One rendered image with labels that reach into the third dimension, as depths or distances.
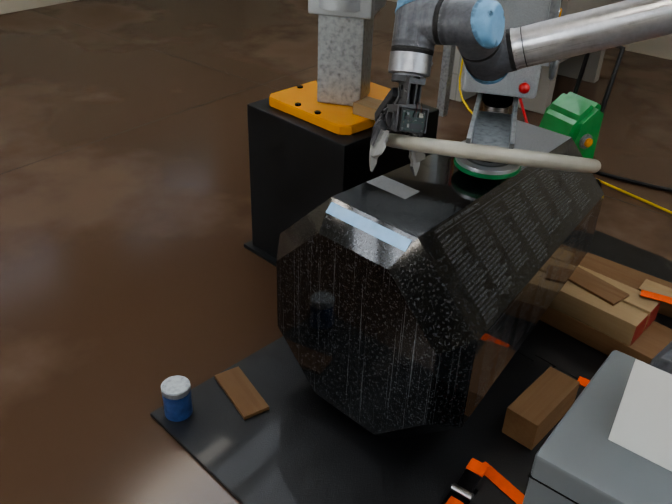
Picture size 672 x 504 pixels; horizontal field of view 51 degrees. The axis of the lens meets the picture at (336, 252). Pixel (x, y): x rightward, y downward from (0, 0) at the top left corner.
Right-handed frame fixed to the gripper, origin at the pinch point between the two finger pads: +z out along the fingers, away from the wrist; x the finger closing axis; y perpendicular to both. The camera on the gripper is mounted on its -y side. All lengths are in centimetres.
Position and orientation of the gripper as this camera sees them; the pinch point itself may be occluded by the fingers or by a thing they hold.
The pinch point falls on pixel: (392, 169)
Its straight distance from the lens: 154.8
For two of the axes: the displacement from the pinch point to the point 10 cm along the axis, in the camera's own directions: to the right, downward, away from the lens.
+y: 3.0, 2.1, -9.3
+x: 9.5, 0.6, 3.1
